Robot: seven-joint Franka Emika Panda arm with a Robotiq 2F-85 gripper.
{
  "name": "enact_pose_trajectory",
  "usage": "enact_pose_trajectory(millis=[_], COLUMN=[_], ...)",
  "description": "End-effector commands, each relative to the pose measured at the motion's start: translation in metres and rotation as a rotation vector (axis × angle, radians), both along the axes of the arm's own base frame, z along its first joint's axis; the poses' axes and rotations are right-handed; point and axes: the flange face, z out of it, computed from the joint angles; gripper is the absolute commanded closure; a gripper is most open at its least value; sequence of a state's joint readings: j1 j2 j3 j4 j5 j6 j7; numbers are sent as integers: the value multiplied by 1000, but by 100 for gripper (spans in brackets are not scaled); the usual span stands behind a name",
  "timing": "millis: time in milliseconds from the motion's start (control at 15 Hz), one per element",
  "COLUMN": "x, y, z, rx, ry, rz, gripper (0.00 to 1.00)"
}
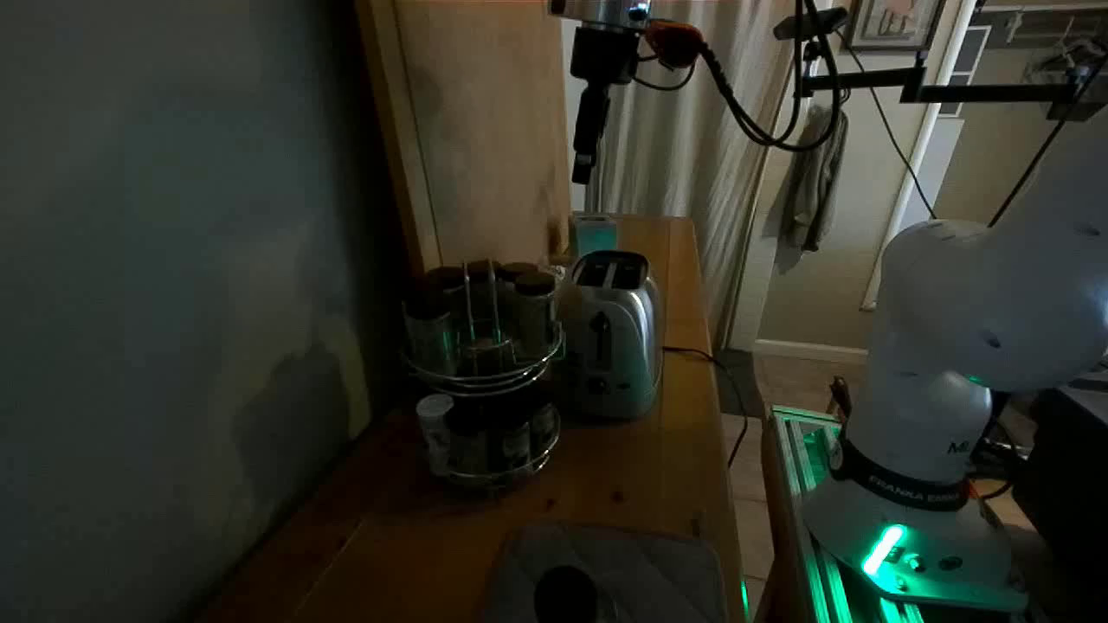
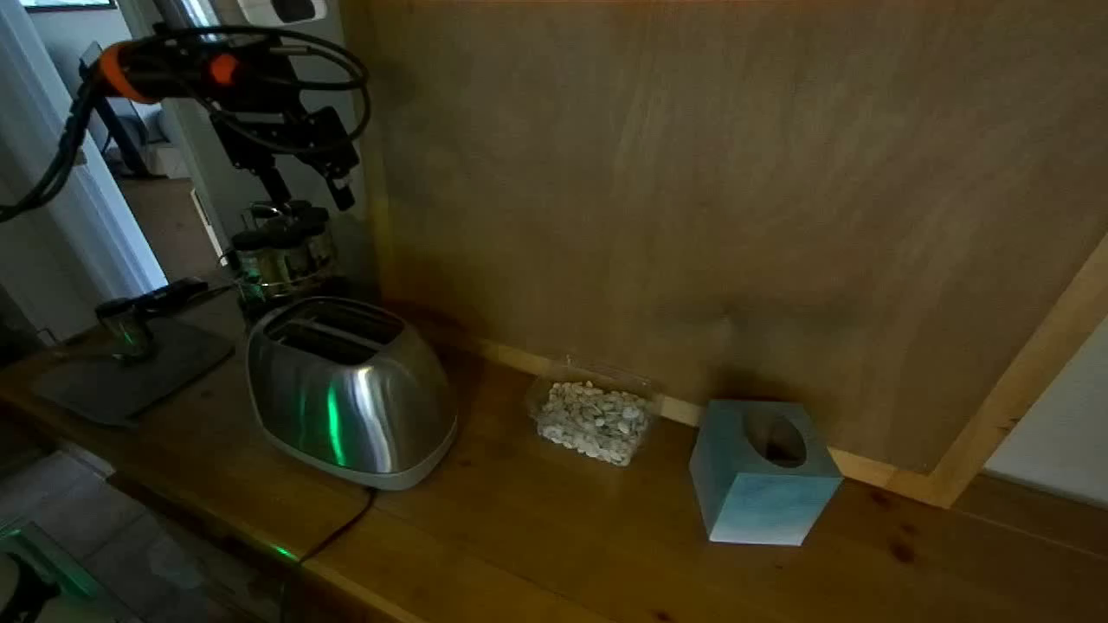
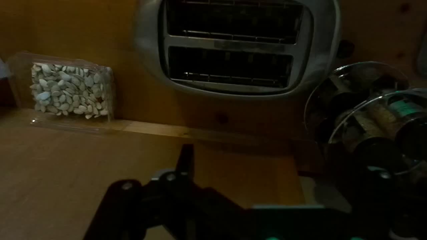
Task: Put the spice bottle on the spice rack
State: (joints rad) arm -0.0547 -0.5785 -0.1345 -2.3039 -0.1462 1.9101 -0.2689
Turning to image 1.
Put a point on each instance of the spice bottle with black cap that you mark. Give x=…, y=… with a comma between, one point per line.
x=566, y=595

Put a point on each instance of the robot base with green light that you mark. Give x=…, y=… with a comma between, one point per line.
x=916, y=556

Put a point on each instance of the white-capped spice jar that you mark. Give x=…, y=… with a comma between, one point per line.
x=436, y=432

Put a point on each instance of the silver two-slot toaster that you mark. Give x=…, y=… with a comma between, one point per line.
x=610, y=321

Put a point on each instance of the teal cube tissue box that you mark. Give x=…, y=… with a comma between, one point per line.
x=594, y=234

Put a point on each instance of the large plywood board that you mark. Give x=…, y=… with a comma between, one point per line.
x=475, y=134

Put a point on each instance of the hanging grey cloth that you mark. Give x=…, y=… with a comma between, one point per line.
x=811, y=177

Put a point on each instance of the grey quilted pot holder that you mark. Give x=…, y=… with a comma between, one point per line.
x=637, y=575

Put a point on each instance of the round wire spice rack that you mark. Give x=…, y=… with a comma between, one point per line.
x=485, y=332

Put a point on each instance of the black camera on mount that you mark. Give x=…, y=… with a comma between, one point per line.
x=605, y=56

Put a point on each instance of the framed wall picture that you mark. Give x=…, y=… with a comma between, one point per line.
x=895, y=26

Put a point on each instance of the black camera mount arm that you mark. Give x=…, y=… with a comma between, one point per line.
x=1064, y=96

